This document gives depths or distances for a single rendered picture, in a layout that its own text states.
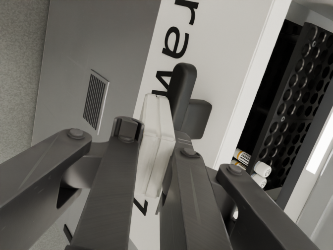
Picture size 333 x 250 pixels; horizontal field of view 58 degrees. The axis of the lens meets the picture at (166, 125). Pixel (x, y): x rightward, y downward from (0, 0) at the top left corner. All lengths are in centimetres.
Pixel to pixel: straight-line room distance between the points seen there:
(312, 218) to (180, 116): 19
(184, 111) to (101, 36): 50
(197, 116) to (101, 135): 46
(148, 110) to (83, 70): 59
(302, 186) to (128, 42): 39
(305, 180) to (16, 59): 95
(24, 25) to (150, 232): 89
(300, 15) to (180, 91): 25
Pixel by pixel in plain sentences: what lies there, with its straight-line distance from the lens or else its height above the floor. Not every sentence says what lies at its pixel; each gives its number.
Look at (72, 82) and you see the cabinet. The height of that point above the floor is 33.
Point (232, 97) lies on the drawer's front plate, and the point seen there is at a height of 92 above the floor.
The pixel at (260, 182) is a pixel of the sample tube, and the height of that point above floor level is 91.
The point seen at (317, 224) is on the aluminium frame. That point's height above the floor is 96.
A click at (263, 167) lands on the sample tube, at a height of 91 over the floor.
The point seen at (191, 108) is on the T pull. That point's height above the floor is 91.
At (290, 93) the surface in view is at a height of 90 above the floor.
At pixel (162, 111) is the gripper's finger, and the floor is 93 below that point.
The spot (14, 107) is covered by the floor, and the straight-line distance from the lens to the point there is 115.
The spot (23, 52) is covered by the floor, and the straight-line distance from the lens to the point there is 110.
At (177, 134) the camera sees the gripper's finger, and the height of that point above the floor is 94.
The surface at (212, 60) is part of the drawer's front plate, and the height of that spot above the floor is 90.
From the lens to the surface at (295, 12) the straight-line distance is 39.
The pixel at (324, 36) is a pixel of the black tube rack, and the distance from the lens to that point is 32.
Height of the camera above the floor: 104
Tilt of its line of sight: 45 degrees down
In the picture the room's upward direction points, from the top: 125 degrees clockwise
